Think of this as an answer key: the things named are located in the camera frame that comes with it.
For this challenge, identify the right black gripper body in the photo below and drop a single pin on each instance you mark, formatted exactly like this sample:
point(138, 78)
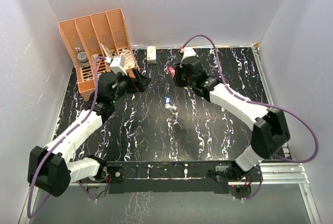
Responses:
point(181, 79)

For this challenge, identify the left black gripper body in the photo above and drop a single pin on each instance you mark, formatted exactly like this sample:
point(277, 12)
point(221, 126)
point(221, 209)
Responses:
point(125, 84)

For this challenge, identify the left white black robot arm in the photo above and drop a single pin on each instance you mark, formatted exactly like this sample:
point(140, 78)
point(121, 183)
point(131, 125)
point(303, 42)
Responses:
point(51, 168)

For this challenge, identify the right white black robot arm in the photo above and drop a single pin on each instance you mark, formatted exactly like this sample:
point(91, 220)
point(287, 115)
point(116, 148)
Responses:
point(269, 126)

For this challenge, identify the white label packet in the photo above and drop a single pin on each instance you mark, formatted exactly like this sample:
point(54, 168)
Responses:
point(130, 61)

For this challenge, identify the small white box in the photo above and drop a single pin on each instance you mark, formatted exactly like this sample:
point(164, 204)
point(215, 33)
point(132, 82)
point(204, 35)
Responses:
point(151, 55)

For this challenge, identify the white paper sachet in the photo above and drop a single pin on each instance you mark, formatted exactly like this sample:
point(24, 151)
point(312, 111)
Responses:
point(109, 53)

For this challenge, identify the grey round tin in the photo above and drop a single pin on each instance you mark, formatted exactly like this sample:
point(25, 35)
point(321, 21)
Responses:
point(83, 59)

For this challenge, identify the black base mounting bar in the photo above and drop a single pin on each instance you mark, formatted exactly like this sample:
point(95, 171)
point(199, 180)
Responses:
point(184, 176)

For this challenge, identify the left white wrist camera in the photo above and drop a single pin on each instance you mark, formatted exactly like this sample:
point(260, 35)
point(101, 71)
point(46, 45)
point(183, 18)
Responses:
point(117, 65)

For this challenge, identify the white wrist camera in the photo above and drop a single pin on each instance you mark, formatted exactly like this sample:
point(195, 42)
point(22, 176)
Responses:
point(117, 65)
point(187, 52)

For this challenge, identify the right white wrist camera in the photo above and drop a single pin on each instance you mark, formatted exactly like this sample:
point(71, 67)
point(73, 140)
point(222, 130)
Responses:
point(187, 52)

